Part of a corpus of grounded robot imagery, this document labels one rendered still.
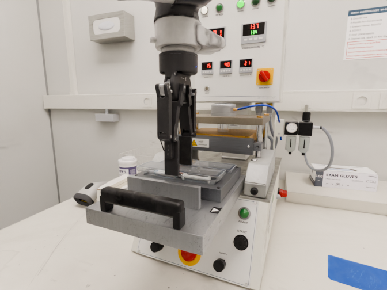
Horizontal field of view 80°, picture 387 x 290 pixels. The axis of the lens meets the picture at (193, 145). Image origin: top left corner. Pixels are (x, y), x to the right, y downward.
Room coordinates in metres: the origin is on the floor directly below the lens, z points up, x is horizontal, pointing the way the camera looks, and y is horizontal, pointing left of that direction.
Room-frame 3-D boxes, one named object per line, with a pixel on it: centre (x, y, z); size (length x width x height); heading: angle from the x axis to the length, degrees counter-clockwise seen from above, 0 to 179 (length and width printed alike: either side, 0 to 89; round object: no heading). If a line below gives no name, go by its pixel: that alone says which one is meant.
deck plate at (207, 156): (0.78, -0.11, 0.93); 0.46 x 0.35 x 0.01; 156
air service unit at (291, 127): (0.77, -0.35, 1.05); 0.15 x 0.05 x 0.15; 66
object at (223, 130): (0.74, -0.10, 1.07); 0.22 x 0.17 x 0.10; 66
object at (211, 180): (0.46, 0.03, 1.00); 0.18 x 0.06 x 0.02; 67
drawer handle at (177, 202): (0.34, 0.08, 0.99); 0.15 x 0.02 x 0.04; 66
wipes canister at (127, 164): (1.05, 0.31, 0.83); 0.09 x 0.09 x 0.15
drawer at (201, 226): (0.46, 0.03, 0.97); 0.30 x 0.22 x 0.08; 156
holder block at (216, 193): (0.51, 0.01, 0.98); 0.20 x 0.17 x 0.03; 66
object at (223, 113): (0.76, -0.13, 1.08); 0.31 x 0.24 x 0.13; 66
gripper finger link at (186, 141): (0.49, 0.02, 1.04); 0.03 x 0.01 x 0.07; 67
